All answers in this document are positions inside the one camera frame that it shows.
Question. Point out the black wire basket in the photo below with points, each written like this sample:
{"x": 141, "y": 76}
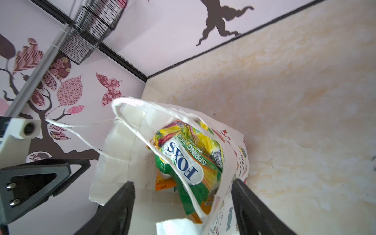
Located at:
{"x": 93, "y": 23}

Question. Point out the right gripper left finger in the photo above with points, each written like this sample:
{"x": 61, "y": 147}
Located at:
{"x": 114, "y": 218}

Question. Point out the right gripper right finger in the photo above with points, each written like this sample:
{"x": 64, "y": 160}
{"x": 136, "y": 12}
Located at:
{"x": 253, "y": 216}

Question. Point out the orange snack packet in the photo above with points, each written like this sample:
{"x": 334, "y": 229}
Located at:
{"x": 164, "y": 181}

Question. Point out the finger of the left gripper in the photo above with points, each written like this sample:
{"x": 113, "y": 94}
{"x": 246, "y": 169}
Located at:
{"x": 25, "y": 187}

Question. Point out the white paper bag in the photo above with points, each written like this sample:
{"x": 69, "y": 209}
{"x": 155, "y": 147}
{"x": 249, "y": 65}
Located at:
{"x": 125, "y": 158}

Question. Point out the left aluminium rail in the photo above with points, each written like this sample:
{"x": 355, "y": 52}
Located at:
{"x": 22, "y": 96}

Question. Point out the Foxs candy packet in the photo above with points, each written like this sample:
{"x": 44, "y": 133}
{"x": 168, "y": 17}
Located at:
{"x": 199, "y": 159}

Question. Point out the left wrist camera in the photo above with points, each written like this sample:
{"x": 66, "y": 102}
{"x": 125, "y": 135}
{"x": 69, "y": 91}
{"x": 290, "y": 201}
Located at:
{"x": 16, "y": 136}

